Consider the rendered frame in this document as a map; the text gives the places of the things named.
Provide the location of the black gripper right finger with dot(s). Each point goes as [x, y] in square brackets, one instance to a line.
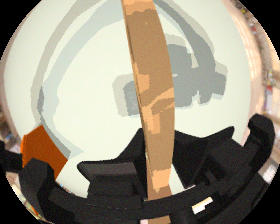
[190, 153]

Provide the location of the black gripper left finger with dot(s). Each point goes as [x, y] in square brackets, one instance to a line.
[128, 166]

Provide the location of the long tan wooden rail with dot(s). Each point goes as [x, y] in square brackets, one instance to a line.
[153, 83]

